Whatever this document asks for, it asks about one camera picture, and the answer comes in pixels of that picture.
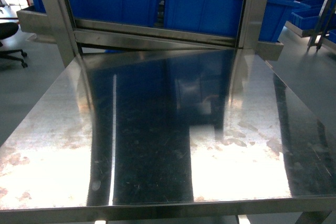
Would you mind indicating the right blue plastic crate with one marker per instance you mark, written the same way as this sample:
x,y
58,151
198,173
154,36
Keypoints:
x,y
221,17

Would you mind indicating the small blue bin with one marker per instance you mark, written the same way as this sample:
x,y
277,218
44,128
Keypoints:
x,y
305,19

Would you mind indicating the black office chair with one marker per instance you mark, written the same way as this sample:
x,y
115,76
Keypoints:
x,y
8,30

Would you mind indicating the stainless steel rack frame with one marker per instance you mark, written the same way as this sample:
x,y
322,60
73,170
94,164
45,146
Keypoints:
x,y
58,25

